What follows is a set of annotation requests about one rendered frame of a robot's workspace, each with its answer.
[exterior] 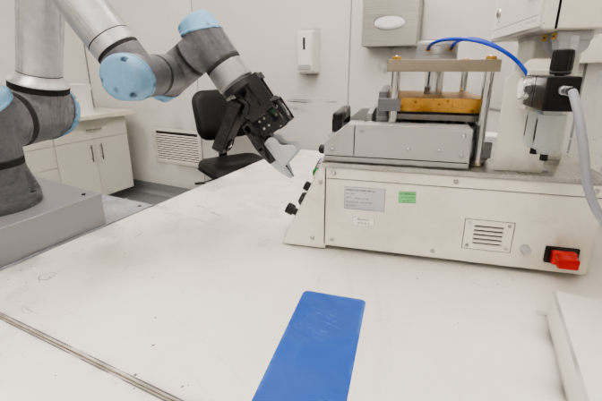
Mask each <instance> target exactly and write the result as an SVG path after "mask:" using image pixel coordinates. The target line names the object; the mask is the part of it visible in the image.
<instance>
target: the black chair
mask: <svg viewBox="0 0 602 401"><path fill-rule="evenodd" d="M228 104H229V101H226V99H225V98H224V96H223V94H220V93H219V91H218V90H200V91H197V92H196V93H195V94H194V95H193V97H192V107H193V115H194V121H195V125H196V130H197V132H198V134H199V136H200V137H201V138H202V139H204V140H206V141H211V140H215V137H216V135H217V133H218V131H219V128H220V125H221V122H222V120H223V117H224V115H225V113H226V111H227V108H228ZM244 135H245V132H244V130H243V128H242V124H241V125H240V127H239V130H238V132H237V134H236V137H238V136H244ZM263 159H264V158H263V157H262V156H260V155H257V154H255V153H240V154H234V155H228V154H227V152H225V153H222V154H220V153H219V156H218V157H215V158H205V159H202V160H201V161H200V162H199V164H198V170H199V171H201V172H202V173H204V174H205V175H207V176H208V177H210V178H211V180H208V181H204V182H198V183H194V184H195V185H197V184H204V183H206V182H209V181H213V180H216V179H218V178H221V177H222V176H224V175H228V174H230V173H233V172H235V171H237V170H239V169H241V168H244V167H246V166H250V165H252V164H253V163H256V162H258V161H260V160H263Z"/></svg>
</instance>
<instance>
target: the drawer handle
mask: <svg viewBox="0 0 602 401"><path fill-rule="evenodd" d="M350 110H351V107H350V106H343V107H341V108H340V109H338V110H337V111H335V112H334V113H333V115H332V131H333V132H337V131H338V130H339V129H341V128H342V123H348V122H350V116H351V111H350Z"/></svg>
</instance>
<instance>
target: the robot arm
mask: <svg viewBox="0 0 602 401"><path fill-rule="evenodd" d="M65 21H66V22H67V23H68V24H69V26H70V27H71V28H72V29H73V31H74V32H75V33H76V35H77V36H78V37H79V39H80V40H81V41H82V43H83V44H84V45H85V46H86V47H87V48H88V49H89V51H90V52H91V53H92V55H93V56H94V57H95V58H96V60H97V61H98V62H99V63H100V68H99V77H100V80H101V85H102V87H103V88H104V90H105V91H106V92H107V93H108V94H109V95H110V96H111V97H113V98H116V99H118V100H123V101H140V100H145V99H146V98H155V99H156V100H160V101H161V102H169V101H170V100H172V99H173V98H176V97H178V96H179V95H181V94H182V92H183V91H184V90H185V89H187V88H188V87H189V86H190V85H192V84H193V83H194V82H195V81H197V80H198V79H199V78H200V77H202V76H203V75H204V74H205V73H207V74H208V75H209V77H210V78H211V80H212V82H213V83H214V85H215V86H216V88H217V89H218V91H219V93H220V94H223V96H224V98H225V99H226V101H229V104H228V108H227V111H226V113H225V115H224V117H223V120H222V122H221V125H220V128H219V131H218V133H217V135H216V137H215V140H214V142H213V145H212V149H214V150H216V151H218V152H219V153H220V154H222V153H225V152H227V151H230V150H231V148H232V146H233V144H234V141H235V138H236V136H237V132H238V130H239V127H240V125H241V124H242V128H243V130H244V132H245V135H246V136H247V137H248V139H249V140H250V141H251V143H252V144H253V145H254V147H255V149H256V150H257V151H258V153H259V154H260V155H261V156H262V157H263V158H264V159H265V160H266V161H267V162H268V163H269V164H271V165H272V166H273V167H274V168H275V169H276V170H278V171H279V172H281V173H282V174H283V175H285V176H287V177H289V178H292V177H294V174H293V171H292V168H291V166H290V164H289V162H290V161H291V160H292V159H293V158H294V156H295V155H296V154H297V153H298V152H299V151H300V150H301V146H300V144H299V143H298V142H297V141H285V139H284V138H283V137H282V135H280V134H275V135H274V132H276V131H277V130H278V129H281V128H283V127H284V126H286V125H287V124H288V122H290V121H291V120H293V118H294V116H293V114H292V113H291V111H290V110H289V108H288V106H287V105H286V103H285V102H284V100H283V99H282V97H278V96H277V95H276V96H274V95H273V93H272V92H271V90H270V88H269V87H268V85H267V84H266V82H265V81H264V78H265V77H264V75H263V74H262V72H258V73H257V72H254V73H253V74H252V72H251V70H250V69H249V67H248V66H247V64H246V63H245V61H244V59H243V58H242V56H241V55H240V54H239V53H238V52H237V49H236V48H235V46H234V45H233V43H232V42H231V40H230V39H229V37H228V35H227V34H226V32H225V31H224V29H223V27H222V26H220V25H219V23H218V22H217V20H216V19H215V18H214V16H213V15H212V13H211V12H210V11H207V10H204V9H201V10H196V11H194V12H191V13H189V14H187V15H186V17H184V18H183V19H182V21H181V22H180V23H179V24H178V28H177V29H178V32H179V33H180V37H181V38H182V39H181V40H180V41H179V42H178V43H177V44H176V45H175V46H173V47H172V48H171V49H170V50H169V51H167V53H166V54H164V55H154V54H148V53H147V51H146V50H145V49H144V47H143V46H142V44H141V43H140V42H139V41H138V39H137V38H136V37H135V36H134V34H133V33H132V32H131V31H130V29H129V28H128V27H127V25H126V24H125V22H124V21H123V20H122V18H121V17H120V16H119V14H118V13H117V12H116V10H115V9H114V7H113V6H112V5H111V3H110V2H109V1H108V0H14V41H15V70H14V71H13V72H12V73H10V74H9V75H7V76H6V87H5V86H1V85H0V217H2V216H7V215H11V214H14V213H17V212H20V211H23V210H25V209H29V208H32V207H34V206H36V205H37V204H39V203H40V202H42V200H43V198H44V197H43V192H42V189H41V186H40V185H39V183H38V181H37V180H36V178H35V177H34V175H33V174H32V172H31V171H30V169H29V168H28V166H27V164H26V161H25V157H24V152H23V147H24V146H28V145H31V144H34V143H38V142H42V141H47V140H54V139H57V138H60V137H62V136H64V135H66V134H67V133H69V132H71V131H72V130H74V129H75V127H76V126H77V124H78V123H79V121H80V117H81V108H80V104H79V102H78V101H76V97H75V96H74V94H73V93H72V92H71V85H70V84H69V83H68V82H67V81H66V80H65V78H64V77H63V72H64V48H65ZM282 103H283V104H282ZM283 105H284V106H283ZM287 110H288V111H287Z"/></svg>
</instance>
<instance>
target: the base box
mask: <svg viewBox="0 0 602 401"><path fill-rule="evenodd" d="M598 226H599V223H598V221H597V220H596V218H595V216H594V215H593V213H592V211H591V209H590V207H589V204H588V202H587V200H586V197H585V194H584V191H583V188H582V183H559V182H546V181H532V180H519V179H505V178H492V177H478V176H465V175H438V174H424V173H410V172H397V171H383V170H370V169H356V168H343V167H329V166H321V167H320V169H319V171H318V173H317V175H316V177H315V179H314V181H313V183H312V185H311V187H310V189H309V191H308V193H307V195H306V196H305V199H304V201H303V203H302V205H301V207H300V209H299V211H298V212H297V214H296V216H295V218H294V220H293V222H292V224H291V226H290V228H289V230H288V232H287V234H286V236H285V238H284V240H283V243H290V244H298V245H305V246H313V247H321V248H325V247H326V245H332V246H340V247H348V248H356V249H363V250H371V251H379V252H393V253H401V254H408V255H417V256H424V257H432V258H439V259H447V260H462V261H469V262H477V263H485V264H493V265H500V266H508V267H515V268H524V269H538V270H545V271H553V272H561V273H569V274H576V275H584V276H585V275H587V272H588V268H589V262H590V258H591V254H592V251H593V247H594V243H595V240H596V236H597V232H598Z"/></svg>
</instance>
